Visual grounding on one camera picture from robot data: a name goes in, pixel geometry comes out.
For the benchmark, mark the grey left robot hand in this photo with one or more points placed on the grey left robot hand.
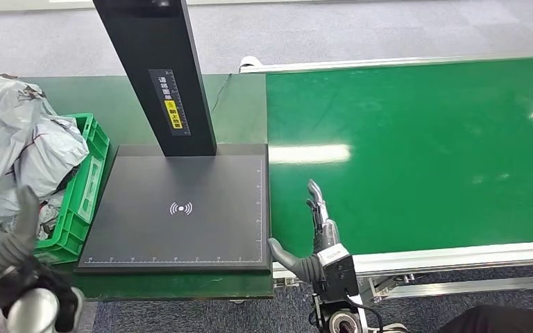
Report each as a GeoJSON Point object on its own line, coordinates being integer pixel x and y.
{"type": "Point", "coordinates": [4, 248]}

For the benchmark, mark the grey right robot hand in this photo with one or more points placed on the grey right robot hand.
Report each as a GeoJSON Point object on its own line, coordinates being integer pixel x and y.
{"type": "Point", "coordinates": [326, 234]}

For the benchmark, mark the white package with black print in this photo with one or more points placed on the white package with black print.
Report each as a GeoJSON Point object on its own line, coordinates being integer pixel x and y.
{"type": "Point", "coordinates": [0, 128]}

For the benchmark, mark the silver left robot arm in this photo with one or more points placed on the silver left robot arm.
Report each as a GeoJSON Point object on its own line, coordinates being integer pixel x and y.
{"type": "Point", "coordinates": [32, 312]}

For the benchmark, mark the small grey red-print package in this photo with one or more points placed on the small grey red-print package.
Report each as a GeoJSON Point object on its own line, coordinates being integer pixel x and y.
{"type": "Point", "coordinates": [48, 216]}

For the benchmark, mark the large grey mailer package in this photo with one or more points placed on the large grey mailer package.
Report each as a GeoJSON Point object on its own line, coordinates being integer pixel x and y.
{"type": "Point", "coordinates": [57, 156]}

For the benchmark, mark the black inbound scanner machine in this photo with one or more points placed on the black inbound scanner machine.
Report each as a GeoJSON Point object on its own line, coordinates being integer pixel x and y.
{"type": "Point", "coordinates": [179, 184]}

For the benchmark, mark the green conveyor belt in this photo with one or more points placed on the green conveyor belt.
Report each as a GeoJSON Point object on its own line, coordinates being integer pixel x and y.
{"type": "Point", "coordinates": [455, 138]}

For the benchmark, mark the green plastic crate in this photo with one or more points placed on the green plastic crate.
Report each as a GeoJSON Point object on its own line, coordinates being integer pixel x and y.
{"type": "Point", "coordinates": [87, 184]}

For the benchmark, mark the white shoe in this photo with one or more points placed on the white shoe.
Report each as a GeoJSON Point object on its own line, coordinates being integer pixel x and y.
{"type": "Point", "coordinates": [393, 328]}

